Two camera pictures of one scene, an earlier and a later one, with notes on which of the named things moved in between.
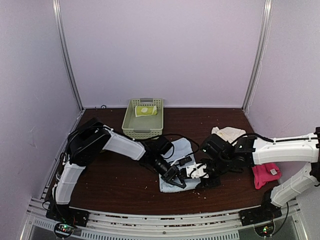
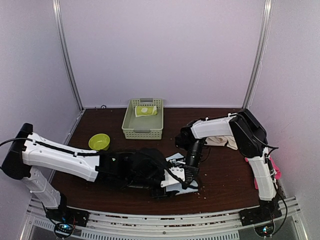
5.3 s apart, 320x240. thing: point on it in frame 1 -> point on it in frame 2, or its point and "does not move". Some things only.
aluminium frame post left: [58, 21] does not move
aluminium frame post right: [259, 55] does not move
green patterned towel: [145, 110] does not move
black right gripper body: [222, 167] -> [196, 148]
